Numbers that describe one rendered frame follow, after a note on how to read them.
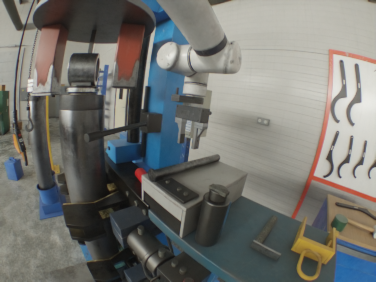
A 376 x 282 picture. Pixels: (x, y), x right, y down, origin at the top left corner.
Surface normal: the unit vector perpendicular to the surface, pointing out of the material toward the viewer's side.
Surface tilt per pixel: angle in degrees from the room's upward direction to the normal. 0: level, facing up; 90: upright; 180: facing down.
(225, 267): 0
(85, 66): 87
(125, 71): 90
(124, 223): 0
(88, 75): 115
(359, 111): 90
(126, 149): 90
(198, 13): 130
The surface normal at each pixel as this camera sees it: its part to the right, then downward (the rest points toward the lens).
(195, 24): 0.06, 0.93
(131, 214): 0.11, -0.96
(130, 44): 0.33, 0.28
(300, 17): -0.70, 0.10
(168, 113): 0.70, 0.26
